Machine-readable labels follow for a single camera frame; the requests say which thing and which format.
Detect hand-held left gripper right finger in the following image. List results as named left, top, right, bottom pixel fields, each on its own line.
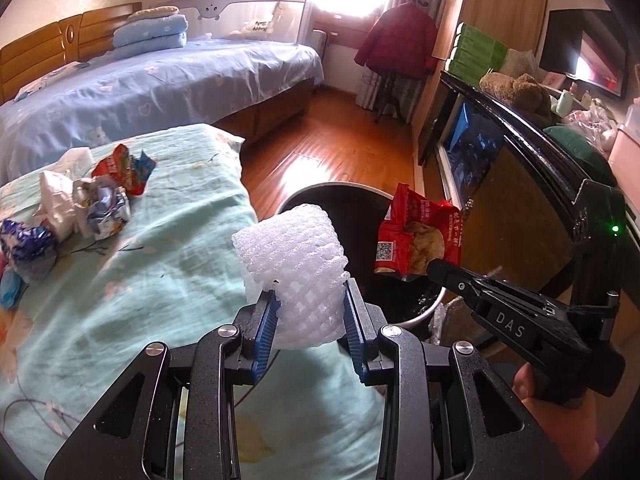
left=342, top=280, right=571, bottom=480

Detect brown plush toy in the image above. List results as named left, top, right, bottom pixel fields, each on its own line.
left=479, top=71, right=553, bottom=116

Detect white foam fruit net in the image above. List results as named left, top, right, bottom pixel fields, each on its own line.
left=232, top=203, right=351, bottom=351

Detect white tissue packet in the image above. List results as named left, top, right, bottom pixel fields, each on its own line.
left=47, top=146, right=96, bottom=176

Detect stack of green boxes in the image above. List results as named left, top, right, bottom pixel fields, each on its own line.
left=447, top=22, right=508, bottom=73

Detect blue print pillow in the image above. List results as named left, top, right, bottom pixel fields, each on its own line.
left=15, top=62, right=66, bottom=101

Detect pink box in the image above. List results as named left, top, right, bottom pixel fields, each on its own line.
left=607, top=107, right=640, bottom=181

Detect crumpled silver wrapper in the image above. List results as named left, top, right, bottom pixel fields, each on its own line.
left=72, top=175, right=132, bottom=241

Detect white paper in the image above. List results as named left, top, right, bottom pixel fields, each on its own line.
left=32, top=170, right=81, bottom=241

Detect red snack packet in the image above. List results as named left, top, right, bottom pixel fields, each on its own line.
left=374, top=182, right=466, bottom=281

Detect folded blue blanket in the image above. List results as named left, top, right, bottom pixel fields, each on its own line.
left=112, top=12, right=190, bottom=51

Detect wooden headboard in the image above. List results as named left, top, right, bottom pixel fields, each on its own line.
left=0, top=2, right=143, bottom=106

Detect red jacket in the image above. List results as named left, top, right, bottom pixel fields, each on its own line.
left=355, top=2, right=438, bottom=80

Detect teal floral blanket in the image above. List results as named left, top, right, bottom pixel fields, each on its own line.
left=0, top=124, right=386, bottom=480

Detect person's right hand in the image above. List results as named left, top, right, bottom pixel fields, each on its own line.
left=512, top=360, right=599, bottom=478

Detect white bed guard rail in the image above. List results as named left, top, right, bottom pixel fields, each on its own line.
left=160, top=0, right=313, bottom=46

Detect blue purple crumpled wrapper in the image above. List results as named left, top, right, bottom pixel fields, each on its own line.
left=0, top=219, right=58, bottom=283

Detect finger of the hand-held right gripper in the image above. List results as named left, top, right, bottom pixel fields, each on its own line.
left=425, top=258, right=558, bottom=318

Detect bed with blue sheet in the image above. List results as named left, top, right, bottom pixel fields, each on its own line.
left=0, top=40, right=326, bottom=186

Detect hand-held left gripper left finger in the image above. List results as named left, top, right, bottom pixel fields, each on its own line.
left=45, top=290, right=281, bottom=480

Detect pink white plastic bag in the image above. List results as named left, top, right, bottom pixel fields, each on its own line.
left=565, top=102, right=621, bottom=146

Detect black flat screen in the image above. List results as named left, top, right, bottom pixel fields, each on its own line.
left=539, top=9, right=630, bottom=100

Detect black bin with white rim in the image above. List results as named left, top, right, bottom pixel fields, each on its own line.
left=275, top=183, right=448, bottom=346

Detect dark green cloth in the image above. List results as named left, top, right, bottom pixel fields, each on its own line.
left=542, top=125, right=618, bottom=186

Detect red snack wrapper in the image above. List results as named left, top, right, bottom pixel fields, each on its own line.
left=91, top=142, right=158, bottom=196

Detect pale yellow pillow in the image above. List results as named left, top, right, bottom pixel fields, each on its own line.
left=127, top=6, right=180, bottom=22

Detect light blue wrapper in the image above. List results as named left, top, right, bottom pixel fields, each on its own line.
left=0, top=267, right=28, bottom=311

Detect black glass-door cabinet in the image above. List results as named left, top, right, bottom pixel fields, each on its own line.
left=417, top=70, right=626, bottom=311

